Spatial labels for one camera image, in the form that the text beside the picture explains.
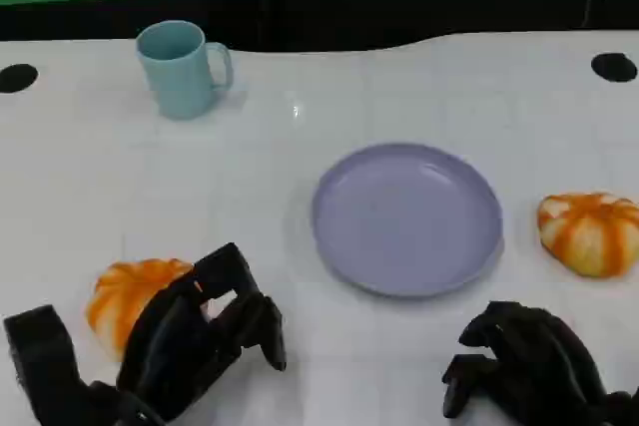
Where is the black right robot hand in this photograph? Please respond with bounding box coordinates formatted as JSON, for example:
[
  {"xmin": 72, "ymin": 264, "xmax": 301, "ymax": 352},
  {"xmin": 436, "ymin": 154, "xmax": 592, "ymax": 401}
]
[{"xmin": 441, "ymin": 300, "xmax": 608, "ymax": 426}]

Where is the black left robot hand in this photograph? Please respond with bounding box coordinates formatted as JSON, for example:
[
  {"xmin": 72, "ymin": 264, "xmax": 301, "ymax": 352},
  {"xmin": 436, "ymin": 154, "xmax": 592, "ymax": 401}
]
[{"xmin": 116, "ymin": 241, "xmax": 289, "ymax": 422}]

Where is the orange white toy bread roll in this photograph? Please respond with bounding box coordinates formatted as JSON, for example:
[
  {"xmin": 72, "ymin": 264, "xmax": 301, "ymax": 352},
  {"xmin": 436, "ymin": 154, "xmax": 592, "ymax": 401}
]
[
  {"xmin": 536, "ymin": 191, "xmax": 639, "ymax": 278},
  {"xmin": 85, "ymin": 258, "xmax": 196, "ymax": 362}
]

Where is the lilac plate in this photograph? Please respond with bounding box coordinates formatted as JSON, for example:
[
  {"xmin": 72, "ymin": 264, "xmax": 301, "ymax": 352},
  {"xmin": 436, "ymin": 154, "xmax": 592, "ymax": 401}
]
[{"xmin": 312, "ymin": 143, "xmax": 504, "ymax": 299}]

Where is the pale green mug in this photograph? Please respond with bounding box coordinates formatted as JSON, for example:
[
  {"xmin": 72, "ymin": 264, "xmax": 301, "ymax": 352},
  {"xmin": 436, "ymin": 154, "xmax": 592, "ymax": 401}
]
[{"xmin": 135, "ymin": 20, "xmax": 235, "ymax": 121}]

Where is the black table hole cover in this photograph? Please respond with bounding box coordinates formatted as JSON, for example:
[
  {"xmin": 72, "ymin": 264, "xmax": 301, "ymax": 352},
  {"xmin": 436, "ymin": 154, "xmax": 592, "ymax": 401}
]
[
  {"xmin": 590, "ymin": 52, "xmax": 639, "ymax": 83},
  {"xmin": 0, "ymin": 64, "xmax": 39, "ymax": 95}
]

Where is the black backdrop cloth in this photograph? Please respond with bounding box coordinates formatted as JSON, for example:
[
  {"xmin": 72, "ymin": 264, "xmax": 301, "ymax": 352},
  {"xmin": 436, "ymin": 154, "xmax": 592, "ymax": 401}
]
[{"xmin": 0, "ymin": 0, "xmax": 639, "ymax": 53}]

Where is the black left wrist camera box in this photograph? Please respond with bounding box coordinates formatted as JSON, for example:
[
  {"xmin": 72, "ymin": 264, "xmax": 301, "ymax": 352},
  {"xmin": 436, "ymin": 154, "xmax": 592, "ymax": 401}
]
[{"xmin": 2, "ymin": 304, "xmax": 94, "ymax": 426}]

